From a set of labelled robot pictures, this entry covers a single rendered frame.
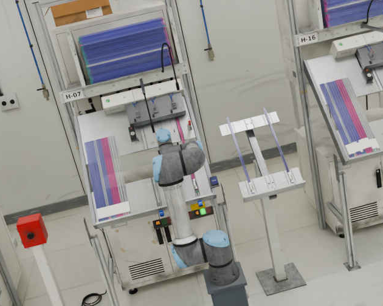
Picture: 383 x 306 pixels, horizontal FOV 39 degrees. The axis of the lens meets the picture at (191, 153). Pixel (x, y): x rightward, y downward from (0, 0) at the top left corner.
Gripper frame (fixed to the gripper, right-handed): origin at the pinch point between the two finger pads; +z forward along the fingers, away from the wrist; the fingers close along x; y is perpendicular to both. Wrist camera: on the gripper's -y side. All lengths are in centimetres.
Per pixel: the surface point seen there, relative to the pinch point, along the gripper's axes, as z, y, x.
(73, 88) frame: -5, 51, 43
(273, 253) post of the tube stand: 29, -68, -48
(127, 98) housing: 1.3, 39.3, 14.8
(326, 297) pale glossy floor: 21, -100, -69
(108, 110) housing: 4.1, 36.1, 27.4
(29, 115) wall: 144, 100, 105
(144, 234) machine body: 38, -37, 25
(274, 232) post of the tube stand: 21, -57, -51
